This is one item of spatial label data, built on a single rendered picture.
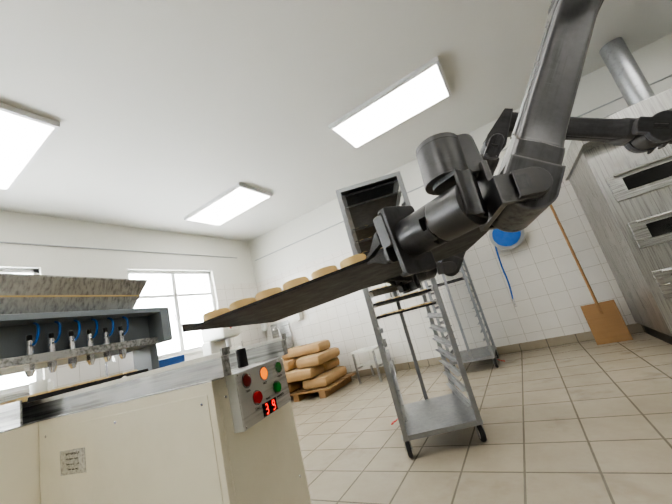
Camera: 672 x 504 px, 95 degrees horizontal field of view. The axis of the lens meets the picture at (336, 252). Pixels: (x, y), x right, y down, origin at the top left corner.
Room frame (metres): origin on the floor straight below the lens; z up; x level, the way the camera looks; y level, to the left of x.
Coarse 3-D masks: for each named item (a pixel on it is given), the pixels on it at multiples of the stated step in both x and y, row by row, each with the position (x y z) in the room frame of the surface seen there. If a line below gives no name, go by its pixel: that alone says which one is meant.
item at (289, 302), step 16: (464, 240) 0.64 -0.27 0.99; (448, 256) 0.83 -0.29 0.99; (336, 272) 0.51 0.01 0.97; (352, 272) 0.55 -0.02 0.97; (368, 272) 0.62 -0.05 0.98; (384, 272) 0.70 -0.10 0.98; (400, 272) 0.81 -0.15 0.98; (304, 288) 0.54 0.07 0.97; (320, 288) 0.61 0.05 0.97; (336, 288) 0.69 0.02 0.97; (352, 288) 0.79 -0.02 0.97; (256, 304) 0.53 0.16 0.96; (272, 304) 0.60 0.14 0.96; (288, 304) 0.67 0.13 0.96; (304, 304) 0.78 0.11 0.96; (320, 304) 0.91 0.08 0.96; (208, 320) 0.55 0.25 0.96; (224, 320) 0.59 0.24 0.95; (240, 320) 0.66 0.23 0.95; (256, 320) 0.76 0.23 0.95; (272, 320) 0.89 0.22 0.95
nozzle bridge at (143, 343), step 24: (48, 312) 1.03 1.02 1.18; (72, 312) 1.10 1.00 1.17; (96, 312) 1.18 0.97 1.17; (120, 312) 1.27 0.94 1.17; (144, 312) 1.37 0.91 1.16; (168, 312) 1.49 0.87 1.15; (0, 336) 0.97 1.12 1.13; (24, 336) 1.03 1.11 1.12; (96, 336) 1.25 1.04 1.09; (144, 336) 1.45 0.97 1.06; (168, 336) 1.47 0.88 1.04; (0, 360) 0.94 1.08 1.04; (24, 360) 0.99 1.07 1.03; (48, 360) 1.05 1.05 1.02; (144, 360) 1.50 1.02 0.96
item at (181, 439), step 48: (192, 384) 0.81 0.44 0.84; (48, 432) 0.97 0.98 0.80; (96, 432) 0.91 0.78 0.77; (144, 432) 0.85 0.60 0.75; (192, 432) 0.81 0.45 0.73; (240, 432) 0.85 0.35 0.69; (288, 432) 1.05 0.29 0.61; (48, 480) 0.98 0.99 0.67; (96, 480) 0.91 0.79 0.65; (144, 480) 0.86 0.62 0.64; (192, 480) 0.81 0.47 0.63; (240, 480) 0.82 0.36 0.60; (288, 480) 1.01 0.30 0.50
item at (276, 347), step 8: (280, 336) 1.06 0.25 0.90; (256, 344) 1.09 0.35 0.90; (264, 344) 1.08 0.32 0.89; (272, 344) 1.07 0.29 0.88; (280, 344) 1.06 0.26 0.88; (232, 352) 1.12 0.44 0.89; (248, 352) 1.10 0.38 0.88; (256, 352) 1.09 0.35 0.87; (264, 352) 1.08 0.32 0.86; (272, 352) 1.07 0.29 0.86; (280, 352) 1.06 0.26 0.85; (232, 360) 1.12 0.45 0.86; (248, 360) 1.10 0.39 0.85; (256, 360) 1.09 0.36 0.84
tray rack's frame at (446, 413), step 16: (384, 176) 2.06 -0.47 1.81; (352, 192) 2.21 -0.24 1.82; (432, 320) 2.66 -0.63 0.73; (416, 368) 2.70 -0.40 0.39; (432, 400) 2.64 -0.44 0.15; (448, 400) 2.54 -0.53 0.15; (416, 416) 2.38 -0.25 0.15; (432, 416) 2.30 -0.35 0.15; (448, 416) 2.23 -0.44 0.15; (464, 416) 2.16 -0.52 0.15; (416, 432) 2.10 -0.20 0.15; (432, 432) 2.08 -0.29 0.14
